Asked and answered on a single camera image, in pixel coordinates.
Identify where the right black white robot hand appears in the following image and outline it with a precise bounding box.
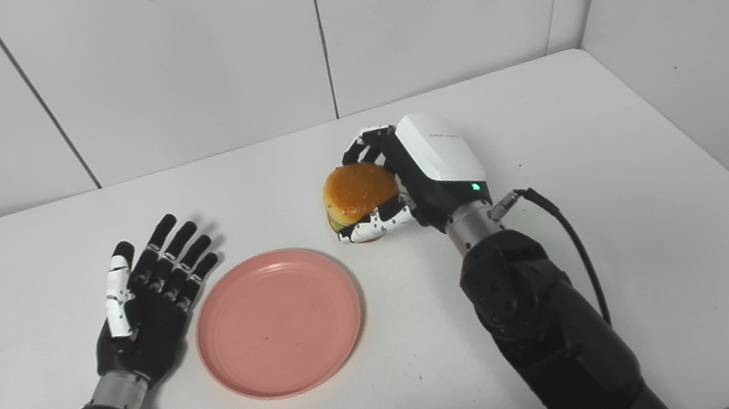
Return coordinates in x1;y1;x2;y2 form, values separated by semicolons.
320;102;496;251

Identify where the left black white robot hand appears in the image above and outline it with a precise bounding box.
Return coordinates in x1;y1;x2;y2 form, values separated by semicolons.
73;207;239;396

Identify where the toy hamburger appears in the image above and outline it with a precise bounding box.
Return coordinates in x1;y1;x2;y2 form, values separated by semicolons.
318;156;409;248

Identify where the pink round plate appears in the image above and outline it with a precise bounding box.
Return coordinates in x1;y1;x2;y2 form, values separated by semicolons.
184;237;375;409

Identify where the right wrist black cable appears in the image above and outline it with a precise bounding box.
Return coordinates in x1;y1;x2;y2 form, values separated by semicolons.
485;177;614;344

